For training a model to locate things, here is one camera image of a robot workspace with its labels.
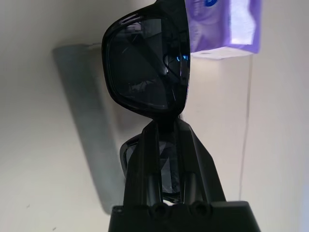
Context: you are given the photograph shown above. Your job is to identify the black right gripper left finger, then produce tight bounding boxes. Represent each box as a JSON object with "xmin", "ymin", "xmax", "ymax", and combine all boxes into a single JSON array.
[{"xmin": 123, "ymin": 119, "xmax": 162, "ymax": 208}]

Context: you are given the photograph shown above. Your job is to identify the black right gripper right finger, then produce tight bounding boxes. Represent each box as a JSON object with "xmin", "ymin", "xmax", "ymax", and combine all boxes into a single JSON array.
[{"xmin": 174, "ymin": 120, "xmax": 227, "ymax": 206}]

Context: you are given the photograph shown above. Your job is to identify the grey glasses case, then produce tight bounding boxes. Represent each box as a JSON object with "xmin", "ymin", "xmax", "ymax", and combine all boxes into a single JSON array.
[{"xmin": 51, "ymin": 43, "xmax": 128, "ymax": 216}]

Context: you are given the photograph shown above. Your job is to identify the black sunglasses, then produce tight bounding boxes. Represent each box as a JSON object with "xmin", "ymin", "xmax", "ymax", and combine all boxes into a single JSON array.
[{"xmin": 101, "ymin": 0, "xmax": 193, "ymax": 201}]

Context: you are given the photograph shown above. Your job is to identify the purple tissue box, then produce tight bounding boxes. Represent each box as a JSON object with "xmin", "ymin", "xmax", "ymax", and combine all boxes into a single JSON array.
[{"xmin": 185, "ymin": 0, "xmax": 263, "ymax": 60}]

